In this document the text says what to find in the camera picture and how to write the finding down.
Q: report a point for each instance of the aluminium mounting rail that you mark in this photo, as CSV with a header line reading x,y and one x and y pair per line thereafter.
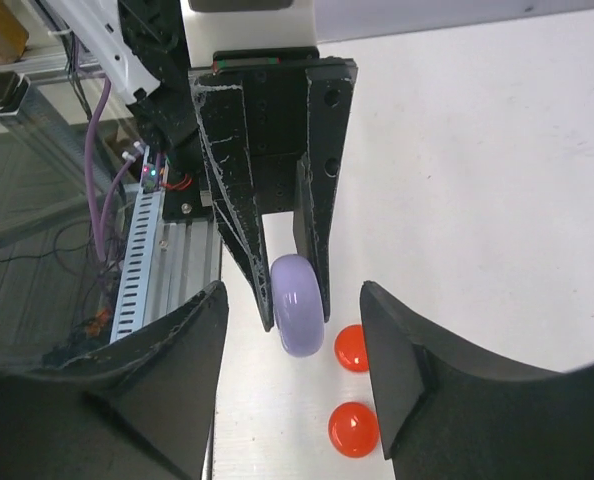
x,y
186,257

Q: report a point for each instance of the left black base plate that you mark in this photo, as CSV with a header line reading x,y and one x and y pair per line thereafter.
x,y
186,198

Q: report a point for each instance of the orange earbud case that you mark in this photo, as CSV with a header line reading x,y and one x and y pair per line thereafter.
x,y
353,429
350,349

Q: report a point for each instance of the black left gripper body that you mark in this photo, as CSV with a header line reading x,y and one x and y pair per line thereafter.
x,y
274,85

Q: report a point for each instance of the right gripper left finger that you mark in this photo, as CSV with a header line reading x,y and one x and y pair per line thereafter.
x,y
138,408

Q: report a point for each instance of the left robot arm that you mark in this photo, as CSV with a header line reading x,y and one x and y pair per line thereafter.
x,y
141,47

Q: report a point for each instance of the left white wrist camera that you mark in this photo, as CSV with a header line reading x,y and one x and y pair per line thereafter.
x,y
229,26

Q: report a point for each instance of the purple earbud case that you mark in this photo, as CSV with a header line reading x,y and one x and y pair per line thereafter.
x,y
298,308

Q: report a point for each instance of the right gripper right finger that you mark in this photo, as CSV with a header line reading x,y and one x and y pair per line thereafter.
x,y
450,409

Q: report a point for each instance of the white slotted cable duct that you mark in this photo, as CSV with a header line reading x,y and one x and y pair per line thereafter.
x,y
130,307

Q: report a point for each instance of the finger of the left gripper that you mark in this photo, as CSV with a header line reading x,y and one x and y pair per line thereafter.
x,y
329,94
221,119

